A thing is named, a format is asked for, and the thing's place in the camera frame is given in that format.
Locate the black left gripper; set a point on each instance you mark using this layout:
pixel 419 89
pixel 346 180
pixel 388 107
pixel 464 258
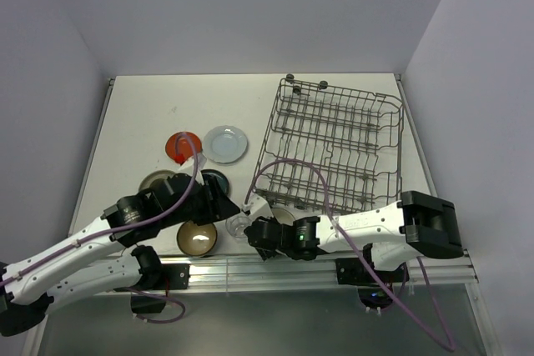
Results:
pixel 219 207

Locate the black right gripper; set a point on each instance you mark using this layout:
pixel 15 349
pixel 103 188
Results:
pixel 264 253

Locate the clear faceted glass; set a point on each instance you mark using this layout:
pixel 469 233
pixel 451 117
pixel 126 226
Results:
pixel 236 226

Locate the white and teal bowl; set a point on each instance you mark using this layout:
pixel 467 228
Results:
pixel 283 216

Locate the brown glazed bowl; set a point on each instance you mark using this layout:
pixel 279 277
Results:
pixel 196 240

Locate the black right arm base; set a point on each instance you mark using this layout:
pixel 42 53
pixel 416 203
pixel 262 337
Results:
pixel 350 271

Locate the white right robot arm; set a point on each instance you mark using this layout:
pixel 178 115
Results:
pixel 416 225

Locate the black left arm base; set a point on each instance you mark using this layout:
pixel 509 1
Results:
pixel 157 291

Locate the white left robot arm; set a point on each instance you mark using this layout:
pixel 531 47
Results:
pixel 109 253

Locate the dark teal saucer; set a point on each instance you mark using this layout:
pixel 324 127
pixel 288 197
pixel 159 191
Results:
pixel 218 177

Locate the light blue scalloped plate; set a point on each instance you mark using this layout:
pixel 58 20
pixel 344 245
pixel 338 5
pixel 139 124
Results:
pixel 225 144

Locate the orange saucer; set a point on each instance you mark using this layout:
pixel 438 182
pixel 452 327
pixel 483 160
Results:
pixel 178 148

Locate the grey saucer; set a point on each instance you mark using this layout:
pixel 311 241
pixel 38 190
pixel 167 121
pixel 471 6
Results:
pixel 154 179

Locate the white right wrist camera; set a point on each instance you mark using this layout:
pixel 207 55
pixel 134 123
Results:
pixel 257 207

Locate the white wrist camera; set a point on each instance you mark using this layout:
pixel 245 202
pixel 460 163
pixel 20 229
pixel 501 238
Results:
pixel 257 207
pixel 193 167

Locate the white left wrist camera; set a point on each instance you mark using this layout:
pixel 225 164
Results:
pixel 193 167

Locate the aluminium mounting rail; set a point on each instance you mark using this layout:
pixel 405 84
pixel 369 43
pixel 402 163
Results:
pixel 249 273

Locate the grey wire dish rack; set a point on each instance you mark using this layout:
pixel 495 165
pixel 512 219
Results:
pixel 330 145

